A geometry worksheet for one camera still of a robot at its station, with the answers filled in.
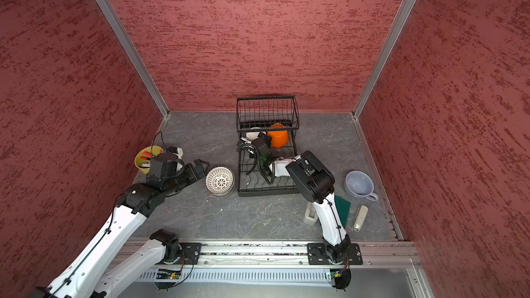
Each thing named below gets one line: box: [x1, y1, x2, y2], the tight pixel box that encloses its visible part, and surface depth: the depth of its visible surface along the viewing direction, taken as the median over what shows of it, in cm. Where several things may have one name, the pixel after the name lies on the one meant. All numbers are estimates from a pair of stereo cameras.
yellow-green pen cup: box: [134, 145, 164, 175], surface depth 89 cm
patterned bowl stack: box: [204, 165, 236, 199], surface depth 86 cm
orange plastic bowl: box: [267, 122, 289, 149], surface depth 101 cm
